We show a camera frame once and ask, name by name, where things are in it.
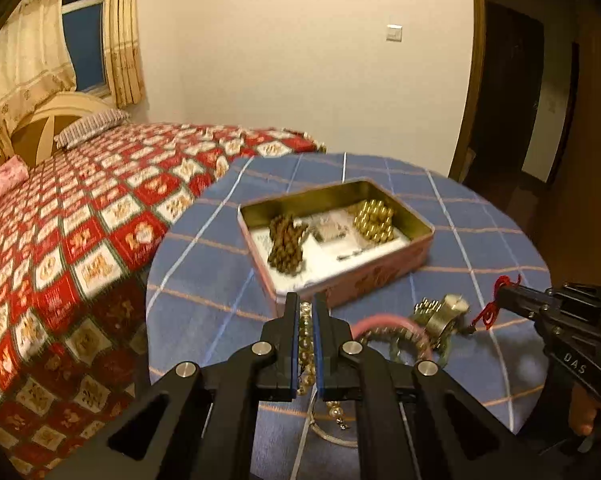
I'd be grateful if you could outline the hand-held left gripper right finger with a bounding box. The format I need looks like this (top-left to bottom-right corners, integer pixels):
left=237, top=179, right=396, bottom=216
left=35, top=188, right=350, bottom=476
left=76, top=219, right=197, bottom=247
left=313, top=293, right=551, bottom=480

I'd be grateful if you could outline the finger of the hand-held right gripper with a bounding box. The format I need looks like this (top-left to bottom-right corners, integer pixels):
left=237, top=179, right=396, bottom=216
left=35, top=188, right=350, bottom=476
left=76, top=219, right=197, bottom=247
left=495, top=284, right=551, bottom=320

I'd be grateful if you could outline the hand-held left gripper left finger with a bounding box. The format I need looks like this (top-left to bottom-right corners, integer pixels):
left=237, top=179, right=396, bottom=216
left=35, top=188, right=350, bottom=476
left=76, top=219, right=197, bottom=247
left=45, top=292, right=301, bottom=480

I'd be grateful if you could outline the pale pearl bead bracelet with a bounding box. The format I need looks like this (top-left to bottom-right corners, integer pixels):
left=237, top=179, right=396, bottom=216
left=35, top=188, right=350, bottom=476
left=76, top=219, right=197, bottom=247
left=296, top=302, right=352, bottom=432

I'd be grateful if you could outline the red cord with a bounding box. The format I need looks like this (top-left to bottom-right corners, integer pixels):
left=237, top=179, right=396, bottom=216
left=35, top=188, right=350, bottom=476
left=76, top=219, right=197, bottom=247
left=473, top=274, right=524, bottom=332

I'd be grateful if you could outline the pink bangle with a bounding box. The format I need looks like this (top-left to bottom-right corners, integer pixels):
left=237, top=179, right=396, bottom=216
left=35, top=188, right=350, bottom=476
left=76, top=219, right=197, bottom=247
left=351, top=314, right=434, bottom=362

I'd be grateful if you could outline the large brown bead bracelet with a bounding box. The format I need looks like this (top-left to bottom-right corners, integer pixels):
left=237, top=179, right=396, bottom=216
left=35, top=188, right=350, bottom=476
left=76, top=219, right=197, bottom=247
left=363, top=326, right=431, bottom=361

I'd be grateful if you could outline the pink metal tin box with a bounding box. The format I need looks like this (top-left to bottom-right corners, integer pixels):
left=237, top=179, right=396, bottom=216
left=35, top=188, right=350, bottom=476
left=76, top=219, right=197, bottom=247
left=237, top=179, right=435, bottom=311

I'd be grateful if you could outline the green jade bangle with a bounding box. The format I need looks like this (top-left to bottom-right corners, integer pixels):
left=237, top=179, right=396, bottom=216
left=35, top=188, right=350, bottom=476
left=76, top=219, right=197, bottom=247
left=431, top=332, right=454, bottom=367

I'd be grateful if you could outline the silver bangle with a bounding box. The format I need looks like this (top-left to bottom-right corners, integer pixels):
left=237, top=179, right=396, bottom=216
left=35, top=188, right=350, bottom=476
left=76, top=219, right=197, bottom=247
left=308, top=399, right=362, bottom=449

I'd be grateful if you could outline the small metallic bead bracelet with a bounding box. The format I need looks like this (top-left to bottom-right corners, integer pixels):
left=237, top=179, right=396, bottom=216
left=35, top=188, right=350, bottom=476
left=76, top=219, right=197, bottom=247
left=413, top=297, right=441, bottom=322

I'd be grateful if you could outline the person's right hand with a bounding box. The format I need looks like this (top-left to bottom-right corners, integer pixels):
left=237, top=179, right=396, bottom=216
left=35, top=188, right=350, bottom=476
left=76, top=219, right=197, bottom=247
left=569, top=384, right=600, bottom=437

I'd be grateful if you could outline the white paper sheet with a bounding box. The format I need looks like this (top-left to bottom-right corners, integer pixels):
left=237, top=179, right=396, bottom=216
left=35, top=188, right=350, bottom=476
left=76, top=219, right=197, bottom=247
left=253, top=220, right=412, bottom=297

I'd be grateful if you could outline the blue checked tablecloth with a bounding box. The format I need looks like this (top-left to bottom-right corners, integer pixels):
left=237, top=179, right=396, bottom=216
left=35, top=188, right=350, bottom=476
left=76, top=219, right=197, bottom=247
left=145, top=152, right=552, bottom=480

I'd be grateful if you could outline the dark wooden door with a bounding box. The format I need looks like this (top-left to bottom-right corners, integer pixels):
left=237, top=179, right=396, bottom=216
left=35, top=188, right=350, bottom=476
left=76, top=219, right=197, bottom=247
left=465, top=2, right=581, bottom=197

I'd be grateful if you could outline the red patterned bed blanket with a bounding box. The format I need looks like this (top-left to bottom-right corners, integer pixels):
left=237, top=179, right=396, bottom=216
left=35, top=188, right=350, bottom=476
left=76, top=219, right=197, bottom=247
left=0, top=121, right=327, bottom=479

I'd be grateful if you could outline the striped pillow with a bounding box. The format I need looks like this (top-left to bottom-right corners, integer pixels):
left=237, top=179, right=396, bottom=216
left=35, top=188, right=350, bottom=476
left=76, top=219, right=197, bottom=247
left=54, top=108, right=132, bottom=150

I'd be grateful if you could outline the pink pillow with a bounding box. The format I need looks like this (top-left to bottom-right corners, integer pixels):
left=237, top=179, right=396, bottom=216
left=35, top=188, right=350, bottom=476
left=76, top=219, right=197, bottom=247
left=0, top=156, right=30, bottom=214

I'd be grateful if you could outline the cream wooden headboard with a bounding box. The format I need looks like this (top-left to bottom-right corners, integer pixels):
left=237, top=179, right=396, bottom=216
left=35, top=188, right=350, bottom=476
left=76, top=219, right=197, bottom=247
left=0, top=91, right=117, bottom=186

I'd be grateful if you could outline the beige patterned curtain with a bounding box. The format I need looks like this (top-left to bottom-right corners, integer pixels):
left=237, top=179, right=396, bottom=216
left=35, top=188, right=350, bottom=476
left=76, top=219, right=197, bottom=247
left=0, top=0, right=77, bottom=162
left=104, top=0, right=146, bottom=109

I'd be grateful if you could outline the window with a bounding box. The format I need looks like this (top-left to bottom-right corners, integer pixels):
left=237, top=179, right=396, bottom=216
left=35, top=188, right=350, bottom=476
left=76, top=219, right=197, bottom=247
left=60, top=0, right=112, bottom=99

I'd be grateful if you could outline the small brown bead string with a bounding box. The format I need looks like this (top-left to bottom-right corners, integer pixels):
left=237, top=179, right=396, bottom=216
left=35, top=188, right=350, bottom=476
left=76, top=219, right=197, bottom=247
left=265, top=214, right=309, bottom=277

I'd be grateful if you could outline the gold bead bracelet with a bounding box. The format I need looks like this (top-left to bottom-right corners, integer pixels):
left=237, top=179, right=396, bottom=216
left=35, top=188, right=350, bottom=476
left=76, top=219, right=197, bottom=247
left=351, top=200, right=396, bottom=244

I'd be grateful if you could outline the brown door frame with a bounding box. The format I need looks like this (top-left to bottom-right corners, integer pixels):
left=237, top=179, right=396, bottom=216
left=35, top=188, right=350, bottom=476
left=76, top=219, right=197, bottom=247
left=448, top=0, right=486, bottom=182

